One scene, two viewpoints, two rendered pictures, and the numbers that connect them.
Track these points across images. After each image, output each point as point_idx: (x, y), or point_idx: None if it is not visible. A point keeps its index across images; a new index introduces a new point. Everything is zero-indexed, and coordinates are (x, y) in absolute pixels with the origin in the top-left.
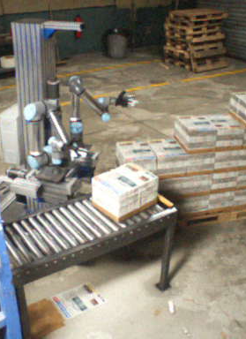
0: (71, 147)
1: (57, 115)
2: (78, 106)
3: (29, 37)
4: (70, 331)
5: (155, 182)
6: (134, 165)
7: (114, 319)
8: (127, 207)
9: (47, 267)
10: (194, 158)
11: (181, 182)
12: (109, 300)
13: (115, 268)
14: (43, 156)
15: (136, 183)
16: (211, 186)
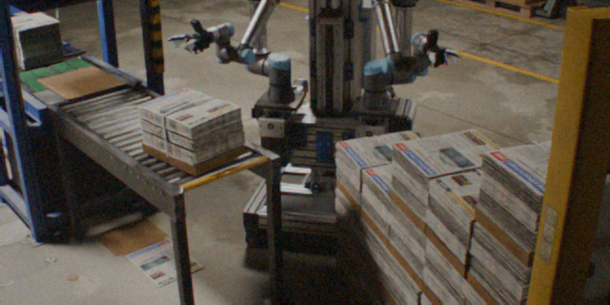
0: (192, 34)
1: (323, 20)
2: (399, 35)
3: None
4: (105, 261)
5: (188, 133)
6: (229, 109)
7: (121, 295)
8: (152, 137)
9: (68, 129)
10: (398, 218)
11: (382, 254)
12: (161, 290)
13: (240, 290)
14: (256, 59)
15: (169, 112)
16: None
